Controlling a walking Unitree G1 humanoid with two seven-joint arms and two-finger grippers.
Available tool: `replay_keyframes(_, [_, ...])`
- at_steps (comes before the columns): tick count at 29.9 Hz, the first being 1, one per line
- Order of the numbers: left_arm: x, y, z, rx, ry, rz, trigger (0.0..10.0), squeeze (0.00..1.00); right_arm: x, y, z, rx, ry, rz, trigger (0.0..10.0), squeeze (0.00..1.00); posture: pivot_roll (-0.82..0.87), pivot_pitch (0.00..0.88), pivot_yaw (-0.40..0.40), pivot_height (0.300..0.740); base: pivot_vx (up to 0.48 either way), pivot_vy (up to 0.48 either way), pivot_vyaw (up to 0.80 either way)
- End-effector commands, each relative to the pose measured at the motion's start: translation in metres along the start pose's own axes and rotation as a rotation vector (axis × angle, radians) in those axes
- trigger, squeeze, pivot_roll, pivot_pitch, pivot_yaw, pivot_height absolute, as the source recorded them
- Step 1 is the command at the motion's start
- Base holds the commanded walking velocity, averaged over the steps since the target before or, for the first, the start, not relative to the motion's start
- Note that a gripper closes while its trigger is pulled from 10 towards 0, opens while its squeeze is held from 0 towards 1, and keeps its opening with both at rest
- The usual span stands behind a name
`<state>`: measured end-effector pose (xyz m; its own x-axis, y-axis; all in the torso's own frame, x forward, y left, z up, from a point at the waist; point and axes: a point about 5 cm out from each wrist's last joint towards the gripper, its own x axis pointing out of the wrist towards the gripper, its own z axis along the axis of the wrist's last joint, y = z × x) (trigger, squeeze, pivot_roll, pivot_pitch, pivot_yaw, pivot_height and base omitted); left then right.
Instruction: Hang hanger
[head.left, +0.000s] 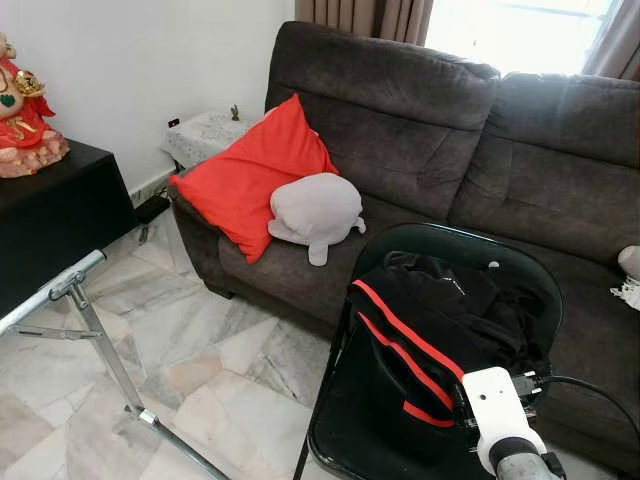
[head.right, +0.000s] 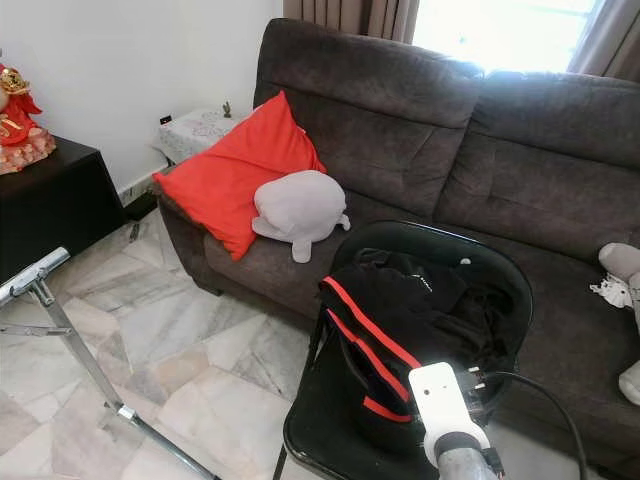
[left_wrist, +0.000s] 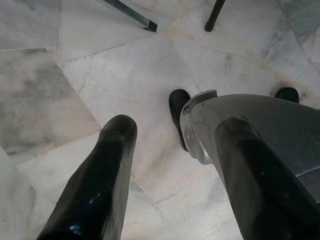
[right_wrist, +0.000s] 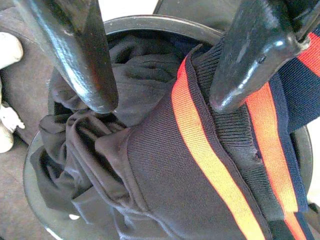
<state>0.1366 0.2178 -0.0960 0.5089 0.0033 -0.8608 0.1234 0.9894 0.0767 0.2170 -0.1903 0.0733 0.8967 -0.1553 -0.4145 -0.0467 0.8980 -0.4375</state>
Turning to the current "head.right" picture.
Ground red cushion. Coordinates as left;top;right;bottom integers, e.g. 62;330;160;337
153;90;326;263

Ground red Buddha statue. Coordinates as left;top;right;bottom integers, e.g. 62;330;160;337
0;65;58;176

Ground brown fabric sofa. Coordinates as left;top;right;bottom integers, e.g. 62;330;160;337
155;18;640;471

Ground brown curtain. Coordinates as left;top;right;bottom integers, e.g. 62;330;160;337
565;0;640;81
282;0;426;43

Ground grey plush toy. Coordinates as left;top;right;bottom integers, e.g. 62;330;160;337
252;170;352;264

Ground black folding chair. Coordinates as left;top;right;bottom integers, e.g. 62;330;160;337
272;220;536;480

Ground silver metal clothes rack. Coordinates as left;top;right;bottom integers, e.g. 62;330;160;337
0;246;221;480

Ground black garment red stripes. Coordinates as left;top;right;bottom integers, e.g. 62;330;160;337
318;248;516;456

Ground black TV console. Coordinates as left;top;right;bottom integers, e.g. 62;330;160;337
0;135;131;286

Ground lace-covered side table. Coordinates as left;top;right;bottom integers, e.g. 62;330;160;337
155;107;251;166

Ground bright window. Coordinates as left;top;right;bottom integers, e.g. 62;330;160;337
410;0;606;73

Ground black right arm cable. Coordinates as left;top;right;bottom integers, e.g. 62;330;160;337
465;368;589;480

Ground beige plush toy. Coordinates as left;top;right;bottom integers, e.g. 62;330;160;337
590;242;640;406

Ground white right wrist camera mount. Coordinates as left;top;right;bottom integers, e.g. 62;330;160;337
407;362;491;471

